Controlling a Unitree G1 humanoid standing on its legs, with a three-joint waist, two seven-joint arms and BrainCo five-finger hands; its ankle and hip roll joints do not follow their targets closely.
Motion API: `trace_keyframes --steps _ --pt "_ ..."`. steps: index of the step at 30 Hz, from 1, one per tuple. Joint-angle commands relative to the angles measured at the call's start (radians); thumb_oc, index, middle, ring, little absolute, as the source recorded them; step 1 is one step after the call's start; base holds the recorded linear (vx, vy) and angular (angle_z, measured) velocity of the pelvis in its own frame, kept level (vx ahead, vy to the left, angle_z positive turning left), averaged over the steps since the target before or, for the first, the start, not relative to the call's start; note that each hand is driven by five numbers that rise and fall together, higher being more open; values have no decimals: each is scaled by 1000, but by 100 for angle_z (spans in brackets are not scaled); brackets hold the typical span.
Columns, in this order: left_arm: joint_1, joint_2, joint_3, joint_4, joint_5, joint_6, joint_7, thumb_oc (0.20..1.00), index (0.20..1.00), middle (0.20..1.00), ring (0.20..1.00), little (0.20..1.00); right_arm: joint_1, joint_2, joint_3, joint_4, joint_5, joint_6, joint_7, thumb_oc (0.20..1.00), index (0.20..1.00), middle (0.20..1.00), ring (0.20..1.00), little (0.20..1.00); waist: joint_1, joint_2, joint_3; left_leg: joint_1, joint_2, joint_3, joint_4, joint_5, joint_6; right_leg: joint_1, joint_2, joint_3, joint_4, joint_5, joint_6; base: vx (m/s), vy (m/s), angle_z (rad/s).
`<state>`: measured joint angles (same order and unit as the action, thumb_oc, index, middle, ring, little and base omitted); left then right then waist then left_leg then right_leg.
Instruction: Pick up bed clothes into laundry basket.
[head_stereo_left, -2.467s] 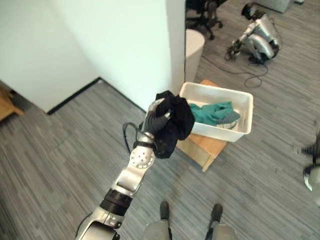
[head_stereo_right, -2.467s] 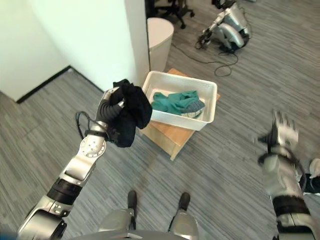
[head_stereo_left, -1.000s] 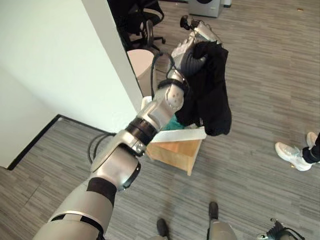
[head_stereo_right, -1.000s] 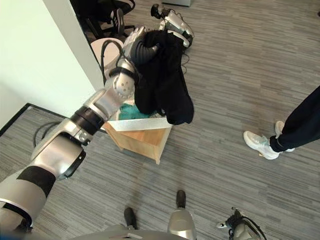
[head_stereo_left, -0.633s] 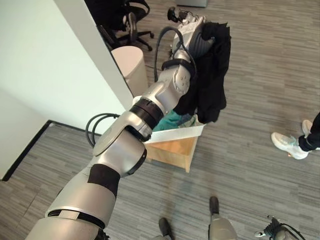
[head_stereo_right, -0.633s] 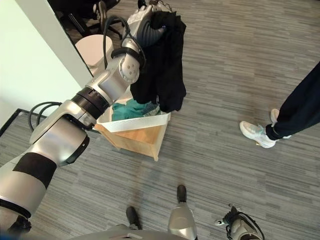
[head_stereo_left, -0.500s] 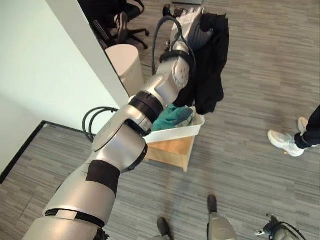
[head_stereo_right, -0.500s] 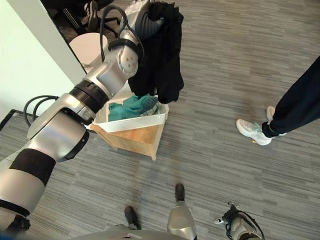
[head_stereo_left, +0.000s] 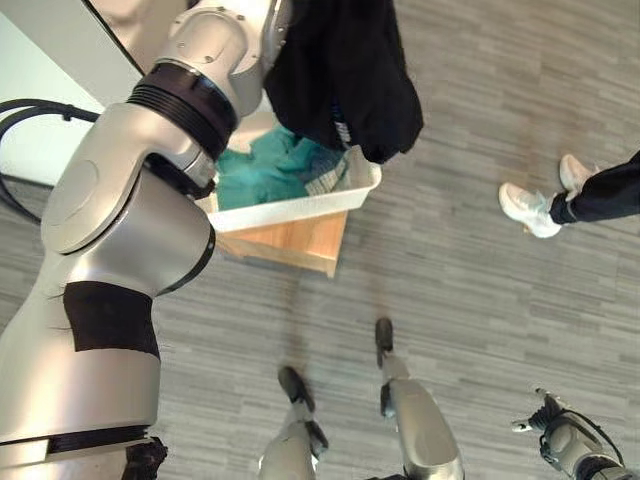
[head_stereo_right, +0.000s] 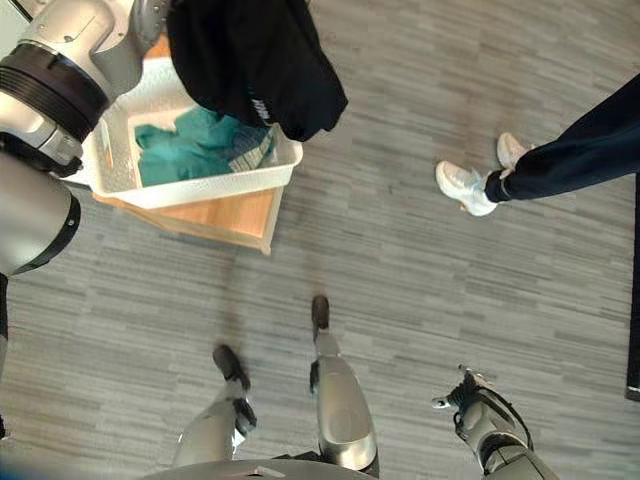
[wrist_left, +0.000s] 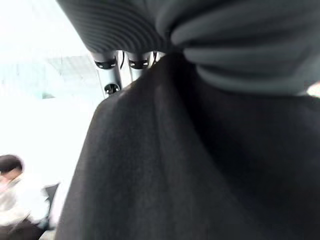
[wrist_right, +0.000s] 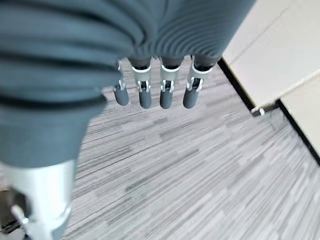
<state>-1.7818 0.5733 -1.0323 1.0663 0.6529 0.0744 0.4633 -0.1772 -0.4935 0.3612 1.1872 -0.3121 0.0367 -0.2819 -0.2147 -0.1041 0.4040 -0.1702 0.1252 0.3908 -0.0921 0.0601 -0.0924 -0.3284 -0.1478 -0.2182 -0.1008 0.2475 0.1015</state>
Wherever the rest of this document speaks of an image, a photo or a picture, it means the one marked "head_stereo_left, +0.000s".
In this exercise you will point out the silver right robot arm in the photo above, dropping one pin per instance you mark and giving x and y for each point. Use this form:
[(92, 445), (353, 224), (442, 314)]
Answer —
[(580, 445)]

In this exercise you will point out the white plastic laundry basket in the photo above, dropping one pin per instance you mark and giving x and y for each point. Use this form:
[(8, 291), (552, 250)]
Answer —
[(300, 204)]

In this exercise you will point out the black garment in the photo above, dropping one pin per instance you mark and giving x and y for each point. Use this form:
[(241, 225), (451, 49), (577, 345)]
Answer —
[(345, 70)]

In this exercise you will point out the person's white shoe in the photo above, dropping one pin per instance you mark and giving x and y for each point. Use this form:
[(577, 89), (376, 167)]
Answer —
[(574, 170), (527, 207)]

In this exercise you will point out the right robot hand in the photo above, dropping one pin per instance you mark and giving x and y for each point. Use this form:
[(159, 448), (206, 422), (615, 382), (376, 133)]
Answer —
[(546, 412)]

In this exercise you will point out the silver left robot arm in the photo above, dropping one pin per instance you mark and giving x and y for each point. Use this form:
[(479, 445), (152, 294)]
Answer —
[(115, 200)]

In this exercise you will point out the person's leg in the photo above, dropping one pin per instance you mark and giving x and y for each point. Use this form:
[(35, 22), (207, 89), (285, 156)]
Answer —
[(600, 205), (617, 175)]

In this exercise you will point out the wooden stool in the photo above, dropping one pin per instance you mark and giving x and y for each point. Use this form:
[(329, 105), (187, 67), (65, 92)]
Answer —
[(300, 242)]

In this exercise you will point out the green cloth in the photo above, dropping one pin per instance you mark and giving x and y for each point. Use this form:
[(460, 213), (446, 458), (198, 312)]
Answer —
[(260, 170)]

